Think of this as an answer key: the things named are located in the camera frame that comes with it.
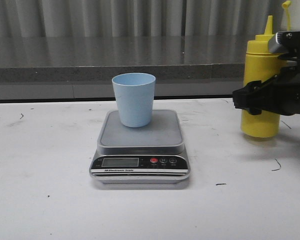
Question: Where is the yellow squeeze bottle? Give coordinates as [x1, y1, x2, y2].
[240, 15, 286, 138]

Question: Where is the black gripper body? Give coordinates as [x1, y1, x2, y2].
[273, 51, 300, 116]

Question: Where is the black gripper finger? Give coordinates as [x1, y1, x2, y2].
[232, 75, 280, 115]

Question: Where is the light blue plastic cup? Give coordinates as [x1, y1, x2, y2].
[112, 72, 156, 128]

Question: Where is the white appliance in background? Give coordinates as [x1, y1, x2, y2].
[280, 0, 300, 31]

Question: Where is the silver digital kitchen scale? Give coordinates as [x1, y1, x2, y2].
[89, 109, 191, 184]

